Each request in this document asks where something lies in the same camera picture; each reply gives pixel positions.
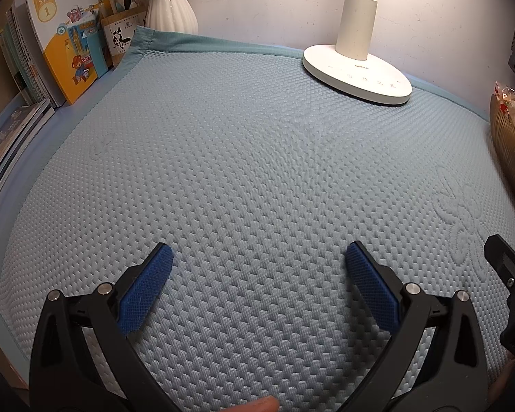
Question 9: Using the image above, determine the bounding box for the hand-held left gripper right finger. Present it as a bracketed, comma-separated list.
[339, 241, 488, 412]

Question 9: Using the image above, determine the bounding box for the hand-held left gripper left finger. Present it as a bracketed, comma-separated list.
[29, 242, 185, 412]

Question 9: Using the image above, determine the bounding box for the amber glass bowl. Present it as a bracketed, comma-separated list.
[488, 92, 515, 217]

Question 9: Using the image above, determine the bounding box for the person's left hand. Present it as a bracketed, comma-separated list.
[227, 396, 281, 412]

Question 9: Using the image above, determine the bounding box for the light blue textured mat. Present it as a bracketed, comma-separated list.
[0, 26, 515, 412]

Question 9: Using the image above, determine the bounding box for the stack of flat-lying books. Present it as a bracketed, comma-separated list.
[0, 99, 56, 224]

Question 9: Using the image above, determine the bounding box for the small blue book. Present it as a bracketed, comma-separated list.
[83, 19, 112, 80]

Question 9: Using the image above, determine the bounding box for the yellow textbook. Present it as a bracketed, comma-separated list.
[23, 0, 114, 106]

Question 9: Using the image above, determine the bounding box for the row of upright books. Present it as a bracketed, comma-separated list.
[0, 0, 67, 110]

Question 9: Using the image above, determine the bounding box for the white desk lamp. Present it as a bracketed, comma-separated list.
[302, 0, 413, 106]

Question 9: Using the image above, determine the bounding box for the white ribbed vase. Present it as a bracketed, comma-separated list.
[145, 0, 199, 35]

